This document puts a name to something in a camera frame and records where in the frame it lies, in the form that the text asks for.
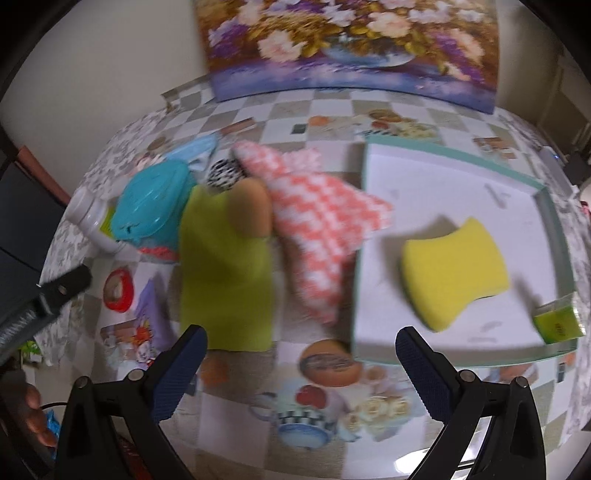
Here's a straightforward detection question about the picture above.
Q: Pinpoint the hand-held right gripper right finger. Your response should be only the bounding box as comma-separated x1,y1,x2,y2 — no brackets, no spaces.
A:
395,326,548,480

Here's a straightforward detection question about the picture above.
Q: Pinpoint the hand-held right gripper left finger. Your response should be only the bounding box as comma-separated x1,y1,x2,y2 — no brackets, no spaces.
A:
55,324,208,480

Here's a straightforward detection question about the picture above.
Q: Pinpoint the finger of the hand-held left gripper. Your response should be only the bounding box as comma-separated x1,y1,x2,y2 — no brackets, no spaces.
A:
38,265,93,320

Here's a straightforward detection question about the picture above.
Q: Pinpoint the lime green cloth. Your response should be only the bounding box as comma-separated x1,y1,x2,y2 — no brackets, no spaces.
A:
177,184,276,352

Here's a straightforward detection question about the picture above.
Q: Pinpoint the yellow sponge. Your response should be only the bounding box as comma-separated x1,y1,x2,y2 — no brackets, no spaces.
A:
400,217,511,333

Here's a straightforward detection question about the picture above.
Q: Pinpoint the green tissue packet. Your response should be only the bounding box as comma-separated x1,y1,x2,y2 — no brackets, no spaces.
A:
533,292,588,345

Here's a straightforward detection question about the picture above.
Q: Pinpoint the white tray with teal rim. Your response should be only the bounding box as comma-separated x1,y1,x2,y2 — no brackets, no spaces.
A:
350,135,579,366

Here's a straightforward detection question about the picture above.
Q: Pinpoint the beige makeup puff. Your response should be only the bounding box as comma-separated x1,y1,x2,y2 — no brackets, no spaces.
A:
228,178,273,239

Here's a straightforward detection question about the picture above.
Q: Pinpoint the pink white fluffy towel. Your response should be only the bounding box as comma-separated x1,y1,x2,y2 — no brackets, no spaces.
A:
230,140,396,325

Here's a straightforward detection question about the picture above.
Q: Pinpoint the blue face mask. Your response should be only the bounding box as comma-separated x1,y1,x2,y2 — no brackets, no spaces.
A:
172,133,221,171

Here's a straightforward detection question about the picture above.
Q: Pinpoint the leopard print scrunchie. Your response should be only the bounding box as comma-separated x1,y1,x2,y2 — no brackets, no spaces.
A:
206,158,248,189

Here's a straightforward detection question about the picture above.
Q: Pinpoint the person's left hand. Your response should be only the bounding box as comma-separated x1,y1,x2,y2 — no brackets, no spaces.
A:
24,384,59,448

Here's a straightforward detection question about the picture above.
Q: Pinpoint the dark furniture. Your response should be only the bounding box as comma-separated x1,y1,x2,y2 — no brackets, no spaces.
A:
0,145,70,319

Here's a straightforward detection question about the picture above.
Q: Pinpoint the white plastic bottle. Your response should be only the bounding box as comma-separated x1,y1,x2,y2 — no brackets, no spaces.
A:
65,186,140,262

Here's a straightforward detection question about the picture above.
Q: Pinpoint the checked printed tablecloth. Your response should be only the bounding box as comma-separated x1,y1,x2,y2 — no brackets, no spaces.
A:
34,76,591,477

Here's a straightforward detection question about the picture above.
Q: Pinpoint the teal plastic toy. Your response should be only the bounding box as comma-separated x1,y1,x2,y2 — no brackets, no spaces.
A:
110,159,198,265

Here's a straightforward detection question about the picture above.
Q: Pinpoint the white power strip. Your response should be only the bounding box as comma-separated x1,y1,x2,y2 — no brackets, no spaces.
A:
538,145,571,186

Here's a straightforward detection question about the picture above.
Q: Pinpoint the flower painting canvas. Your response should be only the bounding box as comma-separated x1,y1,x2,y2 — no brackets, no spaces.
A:
193,0,502,114

